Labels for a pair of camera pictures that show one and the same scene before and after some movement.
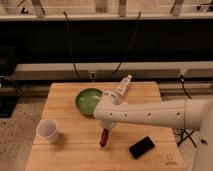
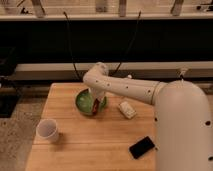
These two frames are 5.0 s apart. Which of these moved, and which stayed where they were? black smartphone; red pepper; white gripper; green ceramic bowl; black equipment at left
Moved: red pepper; white gripper
Stayed: black equipment at left; green ceramic bowl; black smartphone
